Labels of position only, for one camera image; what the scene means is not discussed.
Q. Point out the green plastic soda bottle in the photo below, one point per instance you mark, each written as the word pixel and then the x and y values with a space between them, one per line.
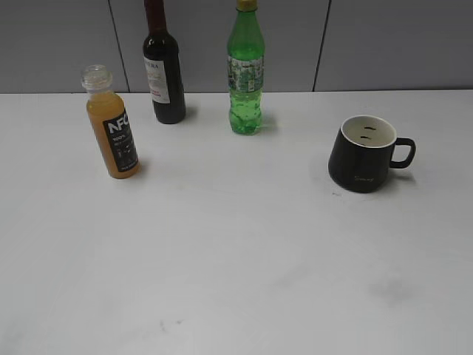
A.
pixel 246 53

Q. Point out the black mug white interior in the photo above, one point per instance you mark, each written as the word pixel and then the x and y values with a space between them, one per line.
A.
pixel 365 149

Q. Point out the dark red wine bottle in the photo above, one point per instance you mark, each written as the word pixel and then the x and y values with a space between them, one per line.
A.
pixel 161 57

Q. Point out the NFC orange juice bottle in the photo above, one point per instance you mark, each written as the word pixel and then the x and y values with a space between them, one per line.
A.
pixel 110 122

